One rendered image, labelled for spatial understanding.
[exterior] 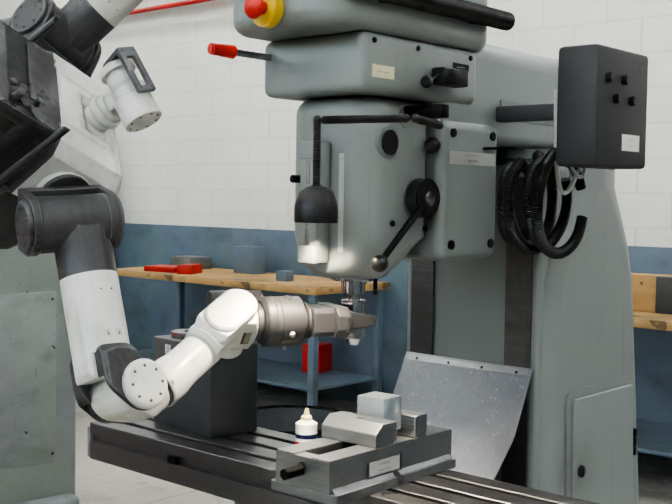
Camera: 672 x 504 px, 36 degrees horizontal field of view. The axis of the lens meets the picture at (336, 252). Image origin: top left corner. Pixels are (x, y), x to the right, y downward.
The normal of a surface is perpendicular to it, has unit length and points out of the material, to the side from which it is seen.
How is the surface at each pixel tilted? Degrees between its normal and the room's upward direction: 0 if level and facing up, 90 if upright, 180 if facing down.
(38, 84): 58
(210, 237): 90
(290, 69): 90
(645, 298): 90
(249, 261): 90
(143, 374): 70
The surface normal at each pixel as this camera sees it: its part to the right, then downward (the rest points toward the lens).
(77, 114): 0.79, -0.50
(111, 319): 0.68, -0.29
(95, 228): 0.49, -0.29
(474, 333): -0.66, 0.03
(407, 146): 0.75, 0.04
